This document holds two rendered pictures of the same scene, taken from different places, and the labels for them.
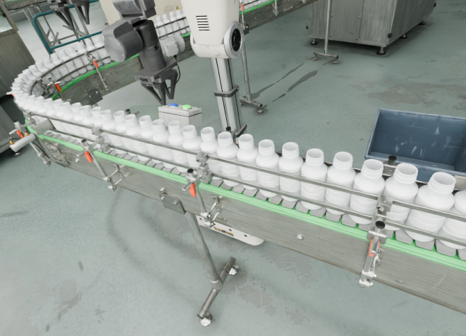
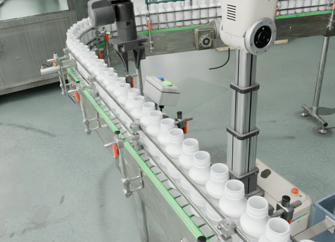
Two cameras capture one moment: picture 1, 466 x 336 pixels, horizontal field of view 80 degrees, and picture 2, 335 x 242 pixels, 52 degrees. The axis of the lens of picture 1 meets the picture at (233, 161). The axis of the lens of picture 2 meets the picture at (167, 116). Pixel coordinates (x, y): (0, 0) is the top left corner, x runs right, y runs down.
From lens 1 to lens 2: 0.44 m
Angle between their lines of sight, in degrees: 26
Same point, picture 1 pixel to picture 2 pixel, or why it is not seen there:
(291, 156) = (186, 151)
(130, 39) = (103, 12)
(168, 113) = (150, 84)
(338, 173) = (211, 183)
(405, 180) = (249, 212)
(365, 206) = not seen: hidden behind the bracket
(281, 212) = (171, 205)
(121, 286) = (78, 235)
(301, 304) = not seen: outside the picture
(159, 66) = (127, 38)
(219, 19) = (245, 12)
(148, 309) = not seen: outside the picture
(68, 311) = (32, 231)
